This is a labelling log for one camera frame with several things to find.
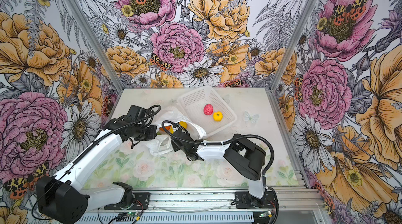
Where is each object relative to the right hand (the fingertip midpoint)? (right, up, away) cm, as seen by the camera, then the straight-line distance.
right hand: (176, 140), depth 88 cm
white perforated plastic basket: (+8, +21, +23) cm, 32 cm away
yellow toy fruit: (+24, +13, +11) cm, 29 cm away
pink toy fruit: (+18, +17, +14) cm, 28 cm away
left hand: (-10, +3, -9) cm, 13 cm away
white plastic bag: (-6, 0, -7) cm, 10 cm away
